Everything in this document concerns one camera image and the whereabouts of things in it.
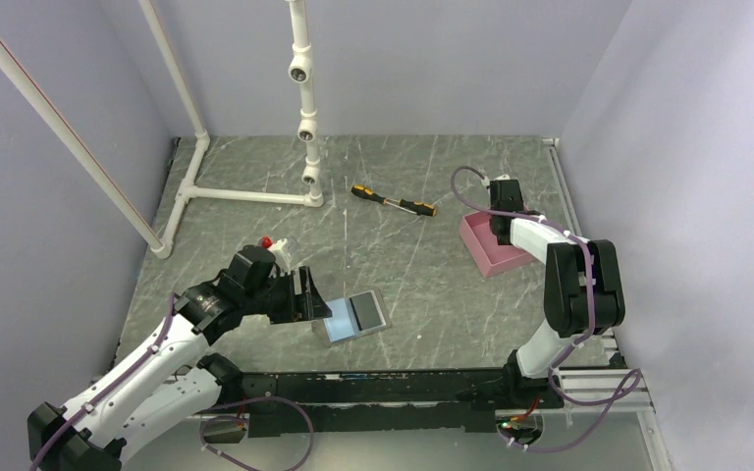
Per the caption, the aluminium extrusion frame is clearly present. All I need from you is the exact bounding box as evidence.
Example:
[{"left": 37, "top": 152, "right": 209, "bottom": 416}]
[{"left": 542, "top": 137, "right": 642, "bottom": 416}]

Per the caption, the white PVC pipe frame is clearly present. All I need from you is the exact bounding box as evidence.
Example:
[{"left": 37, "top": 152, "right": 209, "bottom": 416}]
[{"left": 0, "top": 0, "right": 325, "bottom": 260}]

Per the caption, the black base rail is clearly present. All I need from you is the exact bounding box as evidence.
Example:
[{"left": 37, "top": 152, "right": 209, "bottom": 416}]
[{"left": 194, "top": 353, "right": 566, "bottom": 438}]

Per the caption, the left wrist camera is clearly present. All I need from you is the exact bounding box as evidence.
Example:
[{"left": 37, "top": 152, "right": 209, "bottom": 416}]
[{"left": 257, "top": 236, "right": 298, "bottom": 272}]

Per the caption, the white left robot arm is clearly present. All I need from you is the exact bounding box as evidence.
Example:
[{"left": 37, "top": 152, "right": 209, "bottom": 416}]
[{"left": 27, "top": 245, "right": 332, "bottom": 470}]

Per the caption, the yellow black screwdriver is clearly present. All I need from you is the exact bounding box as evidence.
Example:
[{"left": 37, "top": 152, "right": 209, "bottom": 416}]
[{"left": 350, "top": 184, "right": 437, "bottom": 217}]

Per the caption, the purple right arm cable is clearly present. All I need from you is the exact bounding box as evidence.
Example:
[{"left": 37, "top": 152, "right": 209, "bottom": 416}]
[{"left": 450, "top": 166, "right": 642, "bottom": 455}]

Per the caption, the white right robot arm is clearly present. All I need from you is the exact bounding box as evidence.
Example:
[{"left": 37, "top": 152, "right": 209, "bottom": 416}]
[{"left": 488, "top": 179, "right": 625, "bottom": 407}]

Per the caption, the grey leather card holder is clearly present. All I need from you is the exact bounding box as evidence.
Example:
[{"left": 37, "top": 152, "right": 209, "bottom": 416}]
[{"left": 311, "top": 288, "right": 392, "bottom": 346}]

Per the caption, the pink plastic card box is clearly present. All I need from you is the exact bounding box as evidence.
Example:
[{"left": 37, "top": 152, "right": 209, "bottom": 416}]
[{"left": 458, "top": 212, "right": 540, "bottom": 278}]

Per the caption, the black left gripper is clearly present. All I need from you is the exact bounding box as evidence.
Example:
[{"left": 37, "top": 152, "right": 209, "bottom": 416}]
[{"left": 242, "top": 265, "right": 331, "bottom": 324}]

